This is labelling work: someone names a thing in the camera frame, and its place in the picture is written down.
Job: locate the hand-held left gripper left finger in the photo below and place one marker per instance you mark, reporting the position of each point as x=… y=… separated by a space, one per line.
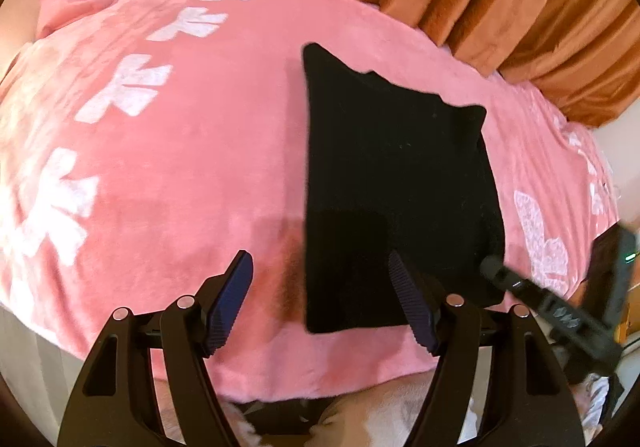
x=227 y=297

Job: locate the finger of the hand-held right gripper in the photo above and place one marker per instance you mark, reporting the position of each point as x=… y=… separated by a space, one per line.
x=545 y=304

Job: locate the pink blanket with white print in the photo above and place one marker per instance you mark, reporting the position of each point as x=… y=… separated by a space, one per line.
x=190 y=167

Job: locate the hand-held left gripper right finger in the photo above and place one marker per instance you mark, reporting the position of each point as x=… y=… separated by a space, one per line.
x=415 y=307

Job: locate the black long-sleeved sweater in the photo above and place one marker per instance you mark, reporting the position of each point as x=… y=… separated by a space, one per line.
x=390 y=177

